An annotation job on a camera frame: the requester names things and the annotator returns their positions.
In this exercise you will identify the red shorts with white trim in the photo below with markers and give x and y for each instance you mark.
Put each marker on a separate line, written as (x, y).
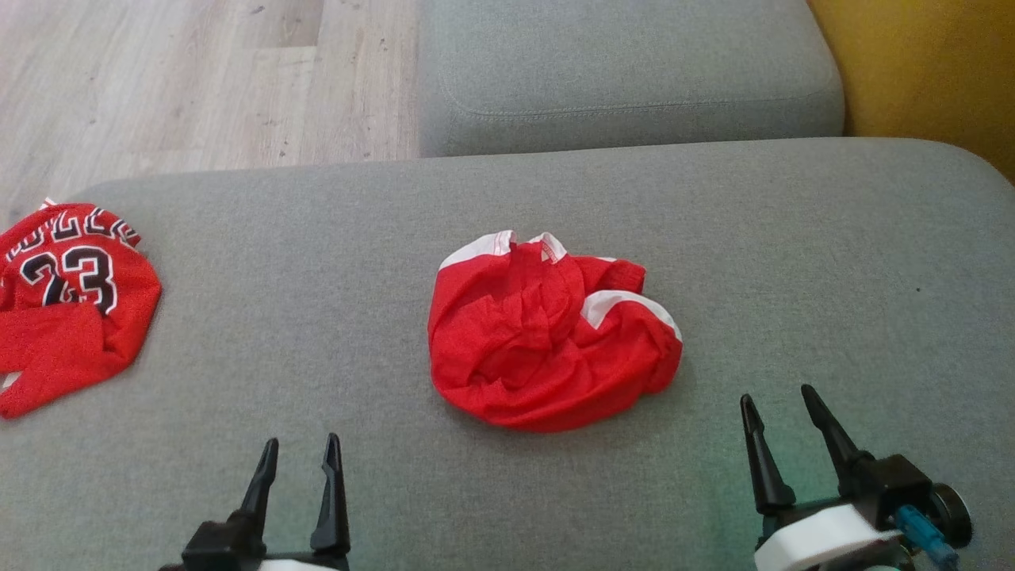
(539, 357)

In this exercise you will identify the red number 23 jersey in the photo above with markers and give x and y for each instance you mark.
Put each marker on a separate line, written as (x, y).
(71, 333)

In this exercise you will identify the grey sofa seat cushion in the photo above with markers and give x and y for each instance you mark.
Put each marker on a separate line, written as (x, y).
(618, 63)

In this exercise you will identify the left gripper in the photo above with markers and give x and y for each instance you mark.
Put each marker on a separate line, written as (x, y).
(226, 547)

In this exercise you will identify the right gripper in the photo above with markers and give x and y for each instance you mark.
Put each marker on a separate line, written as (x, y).
(825, 539)

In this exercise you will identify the wide grey sofa chaise cushion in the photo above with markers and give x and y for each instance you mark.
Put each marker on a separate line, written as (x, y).
(317, 317)

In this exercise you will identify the black right wrist camera housing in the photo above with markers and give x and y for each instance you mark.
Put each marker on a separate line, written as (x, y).
(955, 511)

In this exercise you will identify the large yellow sofa back cushion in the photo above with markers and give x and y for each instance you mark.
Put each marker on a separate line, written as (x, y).
(936, 63)

